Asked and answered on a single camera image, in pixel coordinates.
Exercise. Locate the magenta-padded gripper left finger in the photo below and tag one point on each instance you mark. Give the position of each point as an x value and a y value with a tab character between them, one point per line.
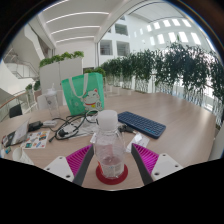
58	166

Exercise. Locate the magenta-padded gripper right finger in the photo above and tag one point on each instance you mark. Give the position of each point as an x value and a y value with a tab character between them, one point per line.
163	165

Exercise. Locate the clear plastic water bottle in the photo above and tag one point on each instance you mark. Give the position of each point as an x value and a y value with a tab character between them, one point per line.
109	150

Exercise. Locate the white packet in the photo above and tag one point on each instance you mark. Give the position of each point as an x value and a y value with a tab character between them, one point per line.
140	141

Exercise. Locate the colourful sticker sheet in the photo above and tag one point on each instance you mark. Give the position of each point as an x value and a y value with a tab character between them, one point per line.
35	140

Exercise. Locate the dark blue keyboard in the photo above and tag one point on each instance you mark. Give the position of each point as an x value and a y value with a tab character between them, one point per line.
143	125

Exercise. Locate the black charger block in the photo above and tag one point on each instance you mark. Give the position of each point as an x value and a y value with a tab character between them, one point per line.
35	126

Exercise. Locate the tablet in dark case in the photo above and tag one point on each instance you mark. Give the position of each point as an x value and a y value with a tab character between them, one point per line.
16	135

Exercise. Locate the flat round red coaster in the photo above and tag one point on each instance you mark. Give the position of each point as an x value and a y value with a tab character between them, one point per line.
111	181

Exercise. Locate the tall clear drinking bottle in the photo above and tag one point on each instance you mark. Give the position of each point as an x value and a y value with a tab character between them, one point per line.
52	103

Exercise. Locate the black chair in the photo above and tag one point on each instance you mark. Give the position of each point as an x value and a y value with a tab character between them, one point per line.
15	111

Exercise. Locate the green tote bag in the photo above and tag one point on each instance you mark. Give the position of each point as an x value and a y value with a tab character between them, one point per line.
78	98

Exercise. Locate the low planter with plants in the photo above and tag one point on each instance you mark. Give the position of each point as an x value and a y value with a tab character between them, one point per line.
31	87

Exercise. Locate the white cabinet with plants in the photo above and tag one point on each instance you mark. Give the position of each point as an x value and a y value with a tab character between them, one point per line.
60	71

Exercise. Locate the row of green plants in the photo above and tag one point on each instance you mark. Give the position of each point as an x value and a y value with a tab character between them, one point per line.
173	70

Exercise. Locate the ceiling light strips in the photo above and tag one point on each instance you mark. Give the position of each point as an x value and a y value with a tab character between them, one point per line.
76	15

